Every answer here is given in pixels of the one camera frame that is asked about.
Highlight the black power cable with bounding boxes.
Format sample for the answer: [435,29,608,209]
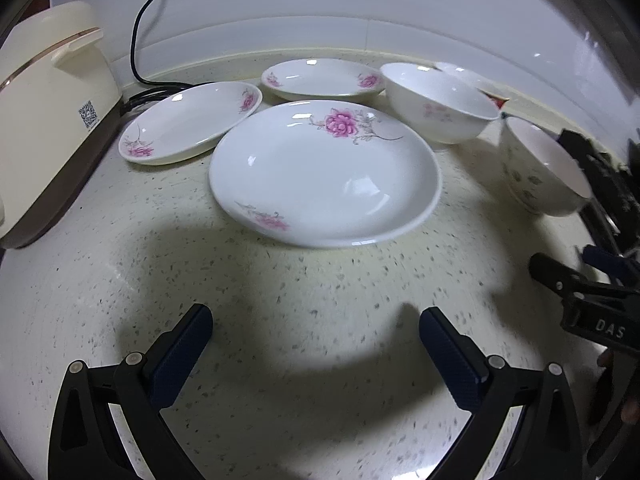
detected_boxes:
[119,0,194,111]

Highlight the red banded white bowl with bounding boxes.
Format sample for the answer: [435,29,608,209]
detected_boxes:
[434,62,513,108]

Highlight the large white floral bowl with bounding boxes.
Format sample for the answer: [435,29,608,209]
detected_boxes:
[380,62,500,145]

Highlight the small floral plate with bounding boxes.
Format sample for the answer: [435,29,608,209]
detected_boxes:
[118,81,262,166]
[260,58,385,103]

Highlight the right hand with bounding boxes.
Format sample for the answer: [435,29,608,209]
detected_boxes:
[596,346,640,426]

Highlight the grey patterned white bowl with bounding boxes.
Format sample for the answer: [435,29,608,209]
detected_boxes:
[498,116,592,217]

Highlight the large floral plate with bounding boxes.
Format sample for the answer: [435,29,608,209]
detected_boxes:
[208,100,442,248]

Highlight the cream rice cooker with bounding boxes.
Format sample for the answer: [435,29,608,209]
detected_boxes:
[1,1,122,249]

